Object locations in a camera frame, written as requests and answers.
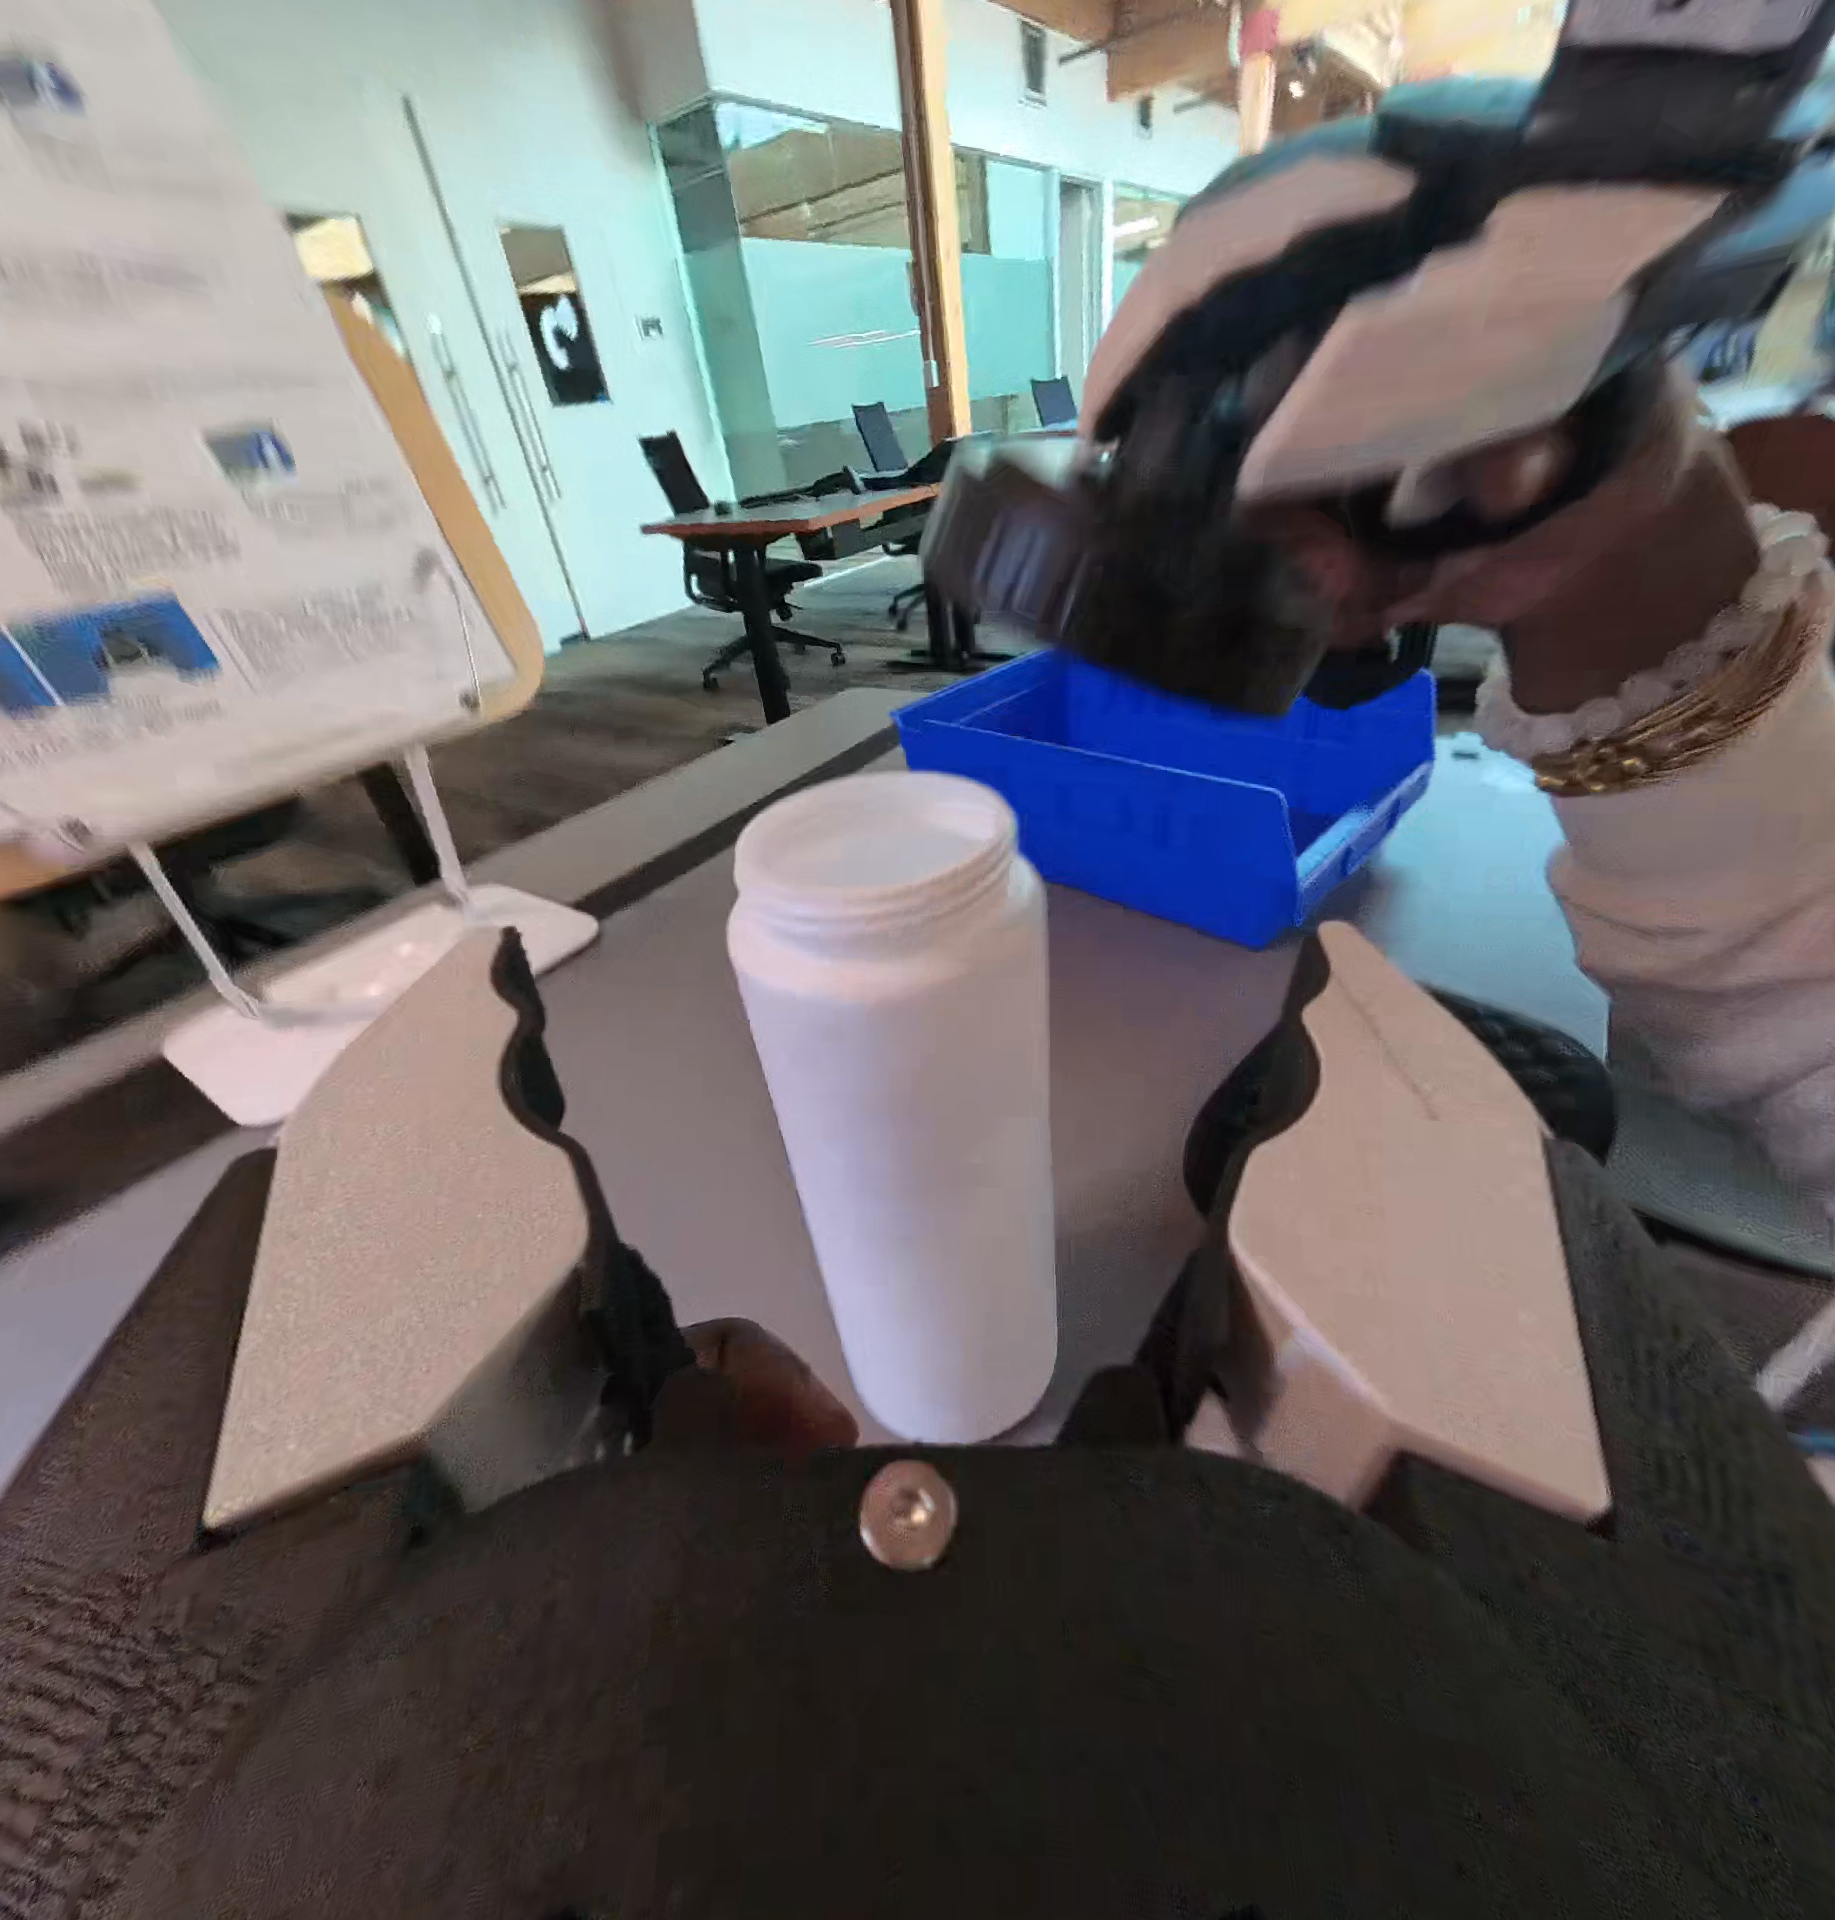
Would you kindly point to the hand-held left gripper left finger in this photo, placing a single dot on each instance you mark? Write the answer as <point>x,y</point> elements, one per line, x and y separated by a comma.
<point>408,1245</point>

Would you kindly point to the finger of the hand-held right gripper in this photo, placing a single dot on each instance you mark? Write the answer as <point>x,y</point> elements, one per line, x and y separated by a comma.
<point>1471,345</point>
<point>1232,255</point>

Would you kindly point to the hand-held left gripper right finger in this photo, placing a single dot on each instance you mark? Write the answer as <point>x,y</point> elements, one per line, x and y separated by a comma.
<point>1413,1276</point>

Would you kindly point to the black ribbed bottle lid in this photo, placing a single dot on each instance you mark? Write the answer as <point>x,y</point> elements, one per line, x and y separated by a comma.
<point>1128,585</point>

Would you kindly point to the white plastic bottle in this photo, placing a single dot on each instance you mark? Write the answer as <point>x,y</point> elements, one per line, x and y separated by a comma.
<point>902,1125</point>

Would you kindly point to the blue plastic bin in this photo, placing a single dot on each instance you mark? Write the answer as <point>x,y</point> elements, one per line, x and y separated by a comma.
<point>1158,810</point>

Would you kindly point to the person's right forearm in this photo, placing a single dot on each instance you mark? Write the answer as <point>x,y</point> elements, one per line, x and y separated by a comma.
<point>1725,930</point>

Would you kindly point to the person's right hand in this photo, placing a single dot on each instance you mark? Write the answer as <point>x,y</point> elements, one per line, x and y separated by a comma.
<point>1606,571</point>

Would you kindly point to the person's left hand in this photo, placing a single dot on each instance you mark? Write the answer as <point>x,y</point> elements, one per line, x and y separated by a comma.
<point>759,1380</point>

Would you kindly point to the black honeycomb seat cushion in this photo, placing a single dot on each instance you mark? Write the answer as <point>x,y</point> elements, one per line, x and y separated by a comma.
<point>1546,1080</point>

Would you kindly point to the wooden top office desk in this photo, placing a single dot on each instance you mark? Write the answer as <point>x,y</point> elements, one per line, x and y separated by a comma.
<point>797,517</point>

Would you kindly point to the white door with window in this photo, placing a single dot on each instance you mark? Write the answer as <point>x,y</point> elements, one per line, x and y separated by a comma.
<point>557,481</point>
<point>348,255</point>

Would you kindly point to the instruction sign on white stand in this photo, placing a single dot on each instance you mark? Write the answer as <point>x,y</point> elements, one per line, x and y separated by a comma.
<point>453,495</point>

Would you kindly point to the printed instruction sheet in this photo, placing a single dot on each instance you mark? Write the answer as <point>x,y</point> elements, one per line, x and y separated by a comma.
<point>152,451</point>

